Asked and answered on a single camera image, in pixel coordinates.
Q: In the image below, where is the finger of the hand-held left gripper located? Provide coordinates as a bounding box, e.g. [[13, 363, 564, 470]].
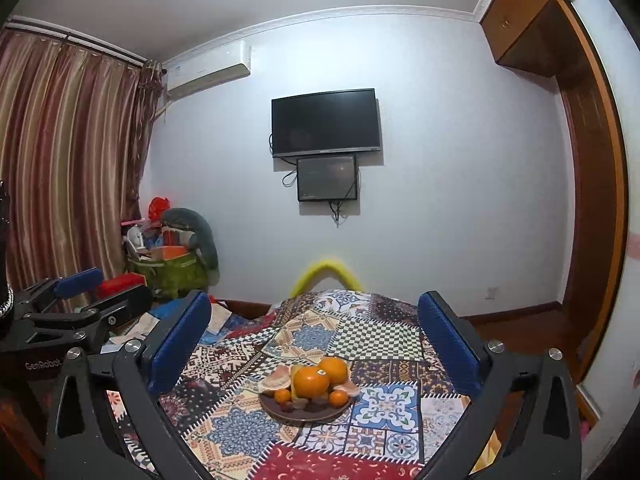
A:
[[20, 285, 154, 356], [17, 267, 106, 318]]

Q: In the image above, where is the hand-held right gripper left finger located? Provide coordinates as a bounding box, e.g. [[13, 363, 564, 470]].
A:
[[44, 290, 213, 480]]

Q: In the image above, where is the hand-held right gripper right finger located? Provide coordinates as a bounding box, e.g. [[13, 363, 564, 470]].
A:
[[415, 290, 586, 480]]

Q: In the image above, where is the large plain orange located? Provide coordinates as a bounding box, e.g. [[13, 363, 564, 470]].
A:
[[318, 356, 349, 385]]

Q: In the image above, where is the orange with sticker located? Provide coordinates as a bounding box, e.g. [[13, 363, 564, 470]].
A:
[[292, 366, 331, 398]]

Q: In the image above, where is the brown round plate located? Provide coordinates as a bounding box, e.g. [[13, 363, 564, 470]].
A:
[[258, 387, 353, 423]]

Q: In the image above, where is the red box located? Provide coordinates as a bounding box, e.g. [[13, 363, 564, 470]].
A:
[[97, 274, 146, 301]]

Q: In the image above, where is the striped brown curtain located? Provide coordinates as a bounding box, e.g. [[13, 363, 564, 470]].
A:
[[0, 25, 166, 311]]

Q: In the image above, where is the yellow hoop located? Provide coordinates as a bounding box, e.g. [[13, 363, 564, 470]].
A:
[[290, 258, 365, 297]]

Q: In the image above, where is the patterned patchwork tablecloth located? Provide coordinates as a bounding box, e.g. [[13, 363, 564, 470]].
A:
[[107, 290, 501, 480]]

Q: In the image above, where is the small black monitor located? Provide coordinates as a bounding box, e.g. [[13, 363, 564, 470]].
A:
[[296, 154, 359, 203]]

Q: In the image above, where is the white air conditioner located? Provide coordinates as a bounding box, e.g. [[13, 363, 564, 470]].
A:
[[162, 40, 252, 100]]

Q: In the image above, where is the black monitor cable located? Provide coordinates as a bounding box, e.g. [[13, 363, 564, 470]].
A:
[[327, 200, 351, 228]]

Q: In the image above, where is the curtain rail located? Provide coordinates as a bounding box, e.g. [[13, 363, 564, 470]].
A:
[[0, 17, 151, 68]]

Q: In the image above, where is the black wall television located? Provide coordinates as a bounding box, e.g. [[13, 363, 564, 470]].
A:
[[271, 88, 383, 159]]

